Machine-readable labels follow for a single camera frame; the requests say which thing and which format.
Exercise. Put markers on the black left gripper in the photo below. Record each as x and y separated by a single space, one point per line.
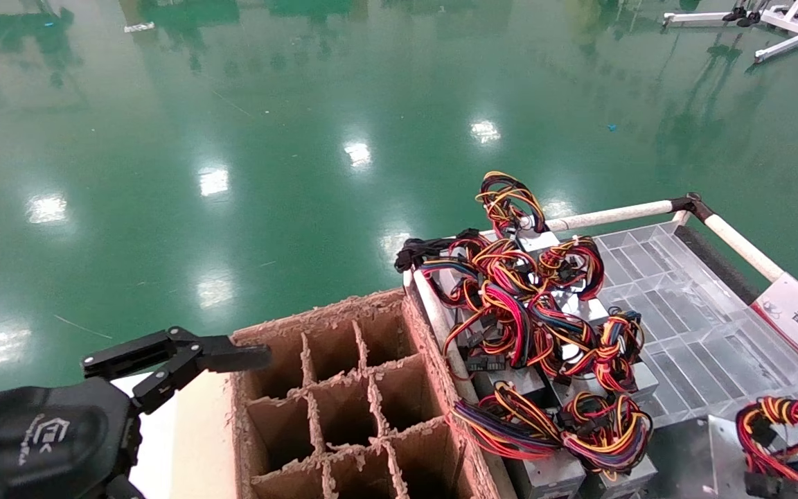
46 443

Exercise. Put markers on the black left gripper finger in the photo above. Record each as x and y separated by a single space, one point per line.
233 357

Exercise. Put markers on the brown cardboard divider box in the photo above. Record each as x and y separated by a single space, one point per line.
278 423

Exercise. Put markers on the power supply, flat purple-yellow bundle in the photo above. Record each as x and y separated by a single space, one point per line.
503 423

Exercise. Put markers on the power supply, small red-yellow bundle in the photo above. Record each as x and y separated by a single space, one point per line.
610 353

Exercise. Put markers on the power supply, looped purple-yellow bundle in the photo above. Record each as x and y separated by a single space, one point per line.
614 436

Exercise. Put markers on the clear plastic compartment tray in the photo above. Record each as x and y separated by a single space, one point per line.
690 326

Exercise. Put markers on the black stand legs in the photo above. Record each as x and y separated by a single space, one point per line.
745 17

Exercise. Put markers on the white tube cart frame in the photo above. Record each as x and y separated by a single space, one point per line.
614 215

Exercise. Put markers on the white floor stand frame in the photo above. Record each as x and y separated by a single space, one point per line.
794 24

